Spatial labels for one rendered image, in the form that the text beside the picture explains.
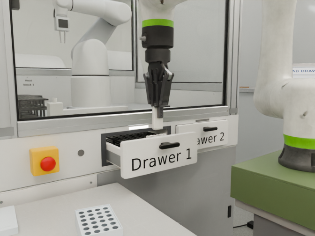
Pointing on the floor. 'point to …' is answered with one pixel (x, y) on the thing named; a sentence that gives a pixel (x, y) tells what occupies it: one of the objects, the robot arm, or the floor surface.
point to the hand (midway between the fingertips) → (157, 117)
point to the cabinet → (161, 191)
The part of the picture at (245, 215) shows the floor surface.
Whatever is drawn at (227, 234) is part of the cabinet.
